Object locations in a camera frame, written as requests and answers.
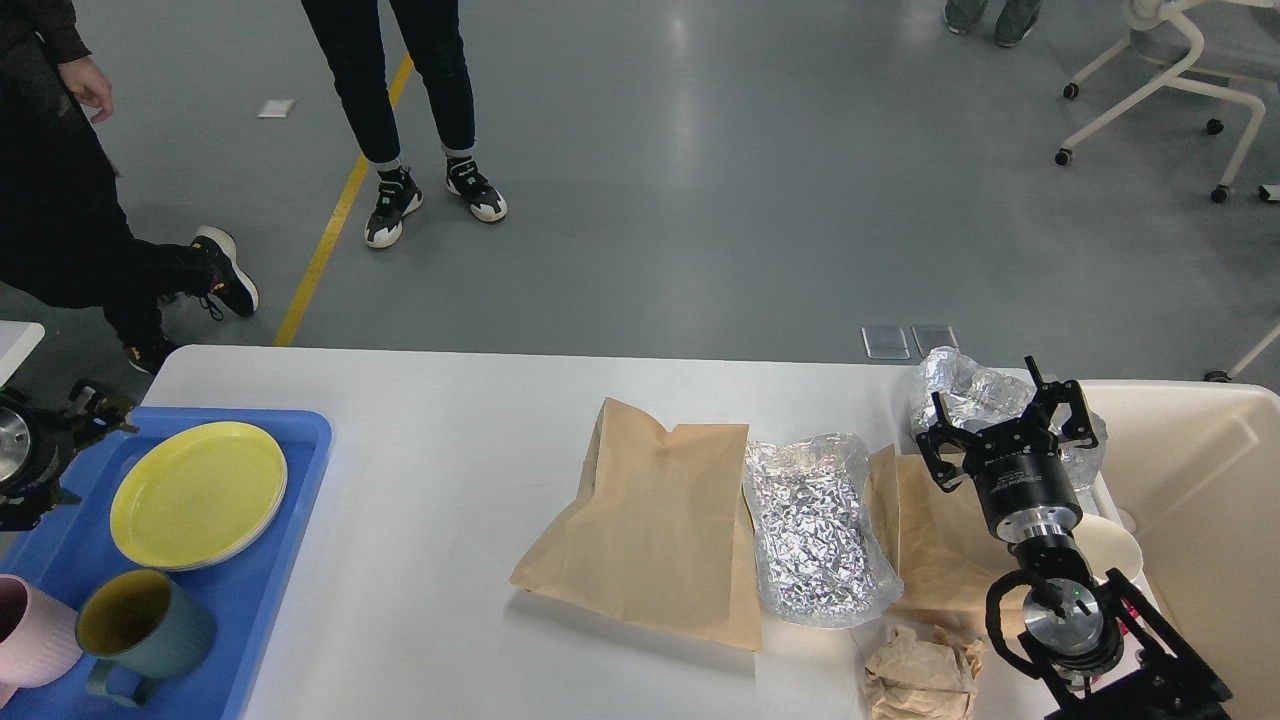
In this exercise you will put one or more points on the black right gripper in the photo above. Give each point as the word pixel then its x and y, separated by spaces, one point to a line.
pixel 1017 470

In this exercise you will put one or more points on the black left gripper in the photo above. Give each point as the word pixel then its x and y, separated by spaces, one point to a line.
pixel 38 445

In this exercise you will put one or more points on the yellow round plate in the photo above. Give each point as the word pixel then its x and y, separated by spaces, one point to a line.
pixel 199 497

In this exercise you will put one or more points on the dark green mug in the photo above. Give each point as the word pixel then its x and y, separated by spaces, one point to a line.
pixel 141 629

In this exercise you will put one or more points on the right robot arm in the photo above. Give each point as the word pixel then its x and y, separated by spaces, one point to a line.
pixel 1101 648

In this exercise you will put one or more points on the crumpled foil container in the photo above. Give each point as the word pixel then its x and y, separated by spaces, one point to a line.
pixel 977 397

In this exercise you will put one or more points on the white paper cup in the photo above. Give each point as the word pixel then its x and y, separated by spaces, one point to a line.
pixel 1107 545

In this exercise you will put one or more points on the blue plastic tray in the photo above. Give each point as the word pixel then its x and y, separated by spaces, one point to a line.
pixel 70 554

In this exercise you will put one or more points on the floor outlet cover plates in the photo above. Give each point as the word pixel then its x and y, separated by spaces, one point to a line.
pixel 900 343

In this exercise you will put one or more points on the beige plastic bin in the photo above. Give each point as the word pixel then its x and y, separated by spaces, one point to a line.
pixel 1195 465

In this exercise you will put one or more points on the pink mug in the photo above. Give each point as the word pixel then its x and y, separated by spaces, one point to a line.
pixel 38 637

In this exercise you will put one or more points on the crumpled brown paper ball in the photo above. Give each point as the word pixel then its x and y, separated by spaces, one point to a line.
pixel 923 676

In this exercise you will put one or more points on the large brown paper bag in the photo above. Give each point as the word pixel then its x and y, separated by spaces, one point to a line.
pixel 659 533

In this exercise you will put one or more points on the white office chair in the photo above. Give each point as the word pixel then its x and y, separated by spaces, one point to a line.
pixel 1208 48

